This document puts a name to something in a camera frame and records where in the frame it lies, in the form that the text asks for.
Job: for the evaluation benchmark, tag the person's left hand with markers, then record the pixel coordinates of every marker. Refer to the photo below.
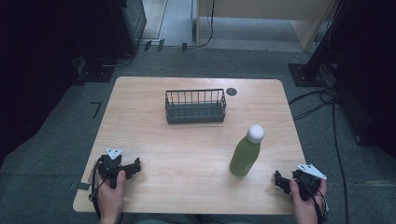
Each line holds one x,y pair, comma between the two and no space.
109,200

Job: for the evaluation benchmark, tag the green bottle with white cap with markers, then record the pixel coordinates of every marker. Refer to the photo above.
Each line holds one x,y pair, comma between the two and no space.
247,152

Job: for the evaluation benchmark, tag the short black floor tape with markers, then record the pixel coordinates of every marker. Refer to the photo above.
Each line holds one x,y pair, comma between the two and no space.
148,45
160,45
184,47

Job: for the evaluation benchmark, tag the angled black floor tape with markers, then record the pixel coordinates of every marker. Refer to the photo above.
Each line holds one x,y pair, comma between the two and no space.
97,107

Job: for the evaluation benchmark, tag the black stand with square base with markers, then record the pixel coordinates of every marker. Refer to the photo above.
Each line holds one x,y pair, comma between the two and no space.
96,73
314,62

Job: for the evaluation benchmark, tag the person's right hand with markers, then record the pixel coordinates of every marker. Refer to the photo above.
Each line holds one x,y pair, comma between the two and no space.
303,207

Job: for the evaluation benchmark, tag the light wooden furniture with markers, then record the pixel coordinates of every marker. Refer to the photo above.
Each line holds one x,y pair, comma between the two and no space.
264,12

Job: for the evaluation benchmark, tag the black round table grommet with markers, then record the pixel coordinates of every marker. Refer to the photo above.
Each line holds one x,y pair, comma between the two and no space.
231,91

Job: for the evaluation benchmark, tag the dark curtain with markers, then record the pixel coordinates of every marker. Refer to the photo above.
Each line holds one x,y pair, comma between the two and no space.
34,62
370,68

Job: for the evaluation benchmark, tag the dark cabinet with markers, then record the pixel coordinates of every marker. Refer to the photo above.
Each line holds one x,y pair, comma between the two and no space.
132,21

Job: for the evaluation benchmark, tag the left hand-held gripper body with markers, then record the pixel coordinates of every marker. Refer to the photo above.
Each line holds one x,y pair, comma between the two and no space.
109,166

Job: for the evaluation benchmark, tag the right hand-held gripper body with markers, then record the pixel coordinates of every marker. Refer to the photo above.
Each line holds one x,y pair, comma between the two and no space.
306,183

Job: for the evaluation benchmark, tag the grey floor tape piece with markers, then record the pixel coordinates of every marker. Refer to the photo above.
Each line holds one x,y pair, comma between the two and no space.
81,186

